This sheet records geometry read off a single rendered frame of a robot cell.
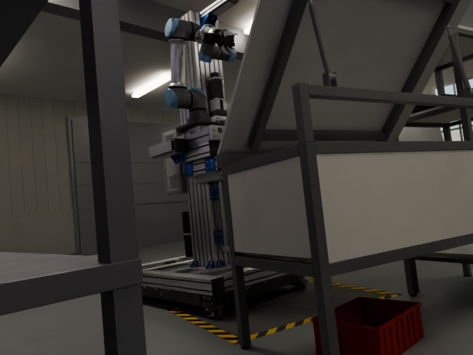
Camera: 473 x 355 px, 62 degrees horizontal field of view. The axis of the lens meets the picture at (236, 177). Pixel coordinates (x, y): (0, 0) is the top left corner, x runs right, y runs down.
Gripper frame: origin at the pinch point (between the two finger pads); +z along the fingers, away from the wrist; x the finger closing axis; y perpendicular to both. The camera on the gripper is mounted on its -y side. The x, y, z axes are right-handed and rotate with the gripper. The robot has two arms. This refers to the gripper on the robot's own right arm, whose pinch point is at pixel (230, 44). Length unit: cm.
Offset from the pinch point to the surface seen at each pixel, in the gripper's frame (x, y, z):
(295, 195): 33, -10, 86
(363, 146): 16, 17, 84
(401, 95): 0, 42, 71
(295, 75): 4.8, 16.9, 33.9
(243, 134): 34.1, -1.5, 30.6
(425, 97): 1, 56, 71
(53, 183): 367, -47, -526
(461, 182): 31, 73, 91
